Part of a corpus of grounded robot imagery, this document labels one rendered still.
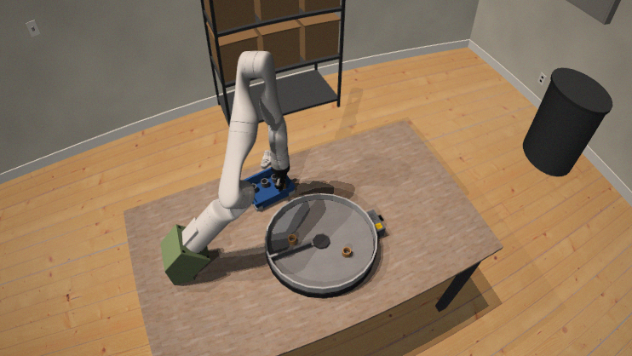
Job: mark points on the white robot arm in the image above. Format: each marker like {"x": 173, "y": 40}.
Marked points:
{"x": 235, "y": 195}

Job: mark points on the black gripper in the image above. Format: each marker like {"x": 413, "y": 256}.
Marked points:
{"x": 280, "y": 176}

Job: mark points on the blue crate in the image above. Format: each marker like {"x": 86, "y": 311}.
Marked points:
{"x": 269, "y": 195}

